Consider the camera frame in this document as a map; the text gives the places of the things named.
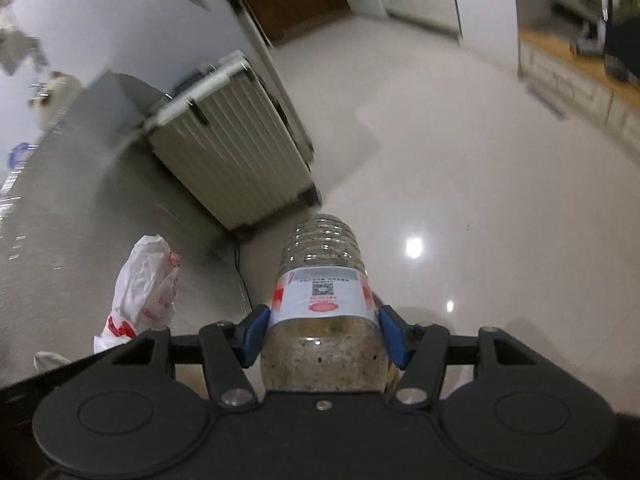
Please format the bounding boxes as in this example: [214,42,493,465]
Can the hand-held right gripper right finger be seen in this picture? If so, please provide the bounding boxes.
[375,305,547,407]

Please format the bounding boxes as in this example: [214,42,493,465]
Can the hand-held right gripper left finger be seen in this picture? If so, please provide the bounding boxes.
[97,305,273,409]

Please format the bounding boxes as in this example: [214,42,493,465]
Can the clear plastic bottle red label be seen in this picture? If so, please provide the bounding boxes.
[260,214,397,394]

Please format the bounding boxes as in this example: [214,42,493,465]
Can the white red plastic bag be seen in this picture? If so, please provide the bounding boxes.
[93,234,182,354]

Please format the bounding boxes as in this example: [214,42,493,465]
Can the cream ribbed suitcase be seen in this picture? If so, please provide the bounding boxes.
[144,50,323,234]

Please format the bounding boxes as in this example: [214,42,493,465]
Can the silver foil mat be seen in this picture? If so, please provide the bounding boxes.
[0,70,263,392]

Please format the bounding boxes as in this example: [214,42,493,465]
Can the grey suitcase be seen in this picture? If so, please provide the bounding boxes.
[247,57,317,167]

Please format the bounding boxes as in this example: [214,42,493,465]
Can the blue round sign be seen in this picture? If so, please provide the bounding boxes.
[7,142,35,170]

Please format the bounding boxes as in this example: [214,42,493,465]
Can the wooden top white platform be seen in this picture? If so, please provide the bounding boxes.
[517,26,640,161]

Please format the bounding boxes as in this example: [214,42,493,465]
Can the brown wooden door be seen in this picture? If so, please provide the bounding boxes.
[229,0,352,47]

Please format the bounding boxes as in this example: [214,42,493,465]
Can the dark object on platform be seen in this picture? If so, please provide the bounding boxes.
[601,19,640,83]

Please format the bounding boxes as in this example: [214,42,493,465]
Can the black cable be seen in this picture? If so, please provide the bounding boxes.
[232,239,254,317]

